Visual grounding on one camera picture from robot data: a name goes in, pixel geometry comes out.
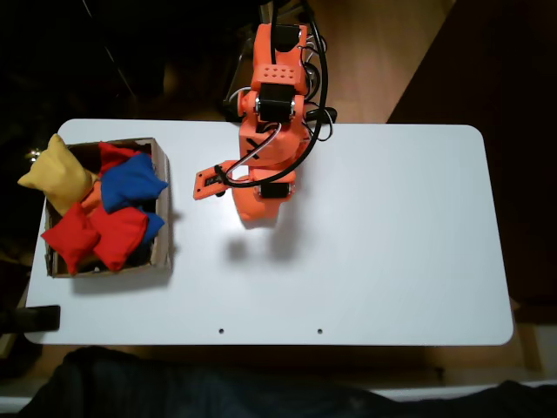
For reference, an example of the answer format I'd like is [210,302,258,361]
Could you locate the blue bean bag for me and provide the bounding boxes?
[99,152,170,214]
[138,211,166,249]

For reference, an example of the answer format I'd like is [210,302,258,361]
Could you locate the cardboard box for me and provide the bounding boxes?
[44,137,173,280]

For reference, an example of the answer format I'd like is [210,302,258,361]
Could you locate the red bean bag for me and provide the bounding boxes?
[97,141,143,178]
[41,201,102,275]
[89,205,150,273]

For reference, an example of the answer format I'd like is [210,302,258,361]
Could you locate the yellow bean bag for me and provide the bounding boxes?
[17,133,99,217]

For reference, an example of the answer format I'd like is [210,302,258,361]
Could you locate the grey metal stand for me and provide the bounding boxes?
[225,0,262,105]

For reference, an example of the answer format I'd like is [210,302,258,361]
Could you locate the person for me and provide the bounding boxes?
[19,346,557,418]

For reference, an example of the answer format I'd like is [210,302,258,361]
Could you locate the white servo wire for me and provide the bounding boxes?
[232,121,284,171]

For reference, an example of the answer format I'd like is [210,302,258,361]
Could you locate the orange camera mount plate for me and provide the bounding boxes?
[192,159,253,201]

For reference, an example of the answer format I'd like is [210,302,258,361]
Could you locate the thick black cable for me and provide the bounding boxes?
[212,0,332,189]

